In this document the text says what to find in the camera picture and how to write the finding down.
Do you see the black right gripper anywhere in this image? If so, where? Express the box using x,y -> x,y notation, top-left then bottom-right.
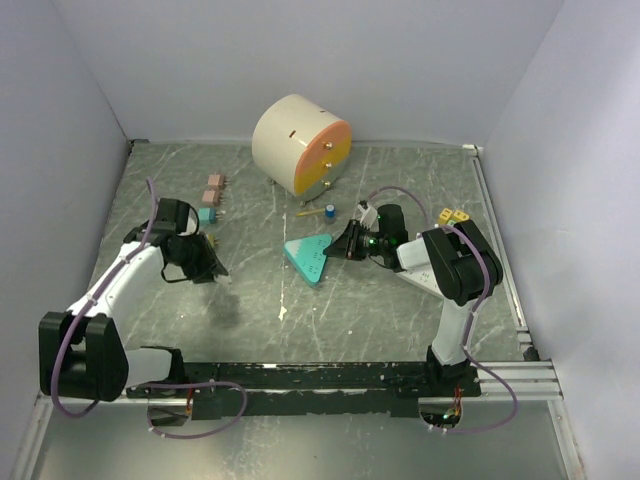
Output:
325,221 -> 388,263

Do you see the teal triangular socket board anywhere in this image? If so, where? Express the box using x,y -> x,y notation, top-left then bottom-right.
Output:
283,234 -> 332,287

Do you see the teal plug block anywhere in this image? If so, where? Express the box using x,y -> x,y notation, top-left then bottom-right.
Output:
198,207 -> 218,225

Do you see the pink plug block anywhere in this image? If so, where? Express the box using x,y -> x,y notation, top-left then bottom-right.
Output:
207,173 -> 228,190
202,189 -> 223,206

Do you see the white triangular socket board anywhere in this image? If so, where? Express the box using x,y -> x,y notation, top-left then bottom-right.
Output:
396,266 -> 444,299

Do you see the blue round socket board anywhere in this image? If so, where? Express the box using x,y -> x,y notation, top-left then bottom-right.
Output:
435,208 -> 471,229

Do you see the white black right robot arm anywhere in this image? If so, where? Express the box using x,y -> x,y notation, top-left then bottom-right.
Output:
324,201 -> 504,398

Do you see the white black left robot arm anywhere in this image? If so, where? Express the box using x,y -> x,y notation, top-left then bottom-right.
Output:
38,198 -> 228,401

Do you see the yellow marker pen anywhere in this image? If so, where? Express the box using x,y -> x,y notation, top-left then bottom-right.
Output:
295,208 -> 325,218

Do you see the round beige drawer cabinet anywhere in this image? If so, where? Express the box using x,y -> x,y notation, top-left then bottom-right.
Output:
251,94 -> 352,203

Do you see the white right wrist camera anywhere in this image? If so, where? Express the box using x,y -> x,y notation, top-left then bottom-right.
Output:
356,200 -> 378,228

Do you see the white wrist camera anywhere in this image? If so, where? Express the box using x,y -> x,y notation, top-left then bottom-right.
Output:
356,200 -> 378,228
180,219 -> 199,236

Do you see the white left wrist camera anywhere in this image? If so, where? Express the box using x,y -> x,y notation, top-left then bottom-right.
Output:
180,219 -> 199,236

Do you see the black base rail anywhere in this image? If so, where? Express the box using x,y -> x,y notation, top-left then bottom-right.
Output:
127,359 -> 484,421

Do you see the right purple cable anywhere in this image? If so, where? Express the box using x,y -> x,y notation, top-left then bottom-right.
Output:
367,186 -> 519,436

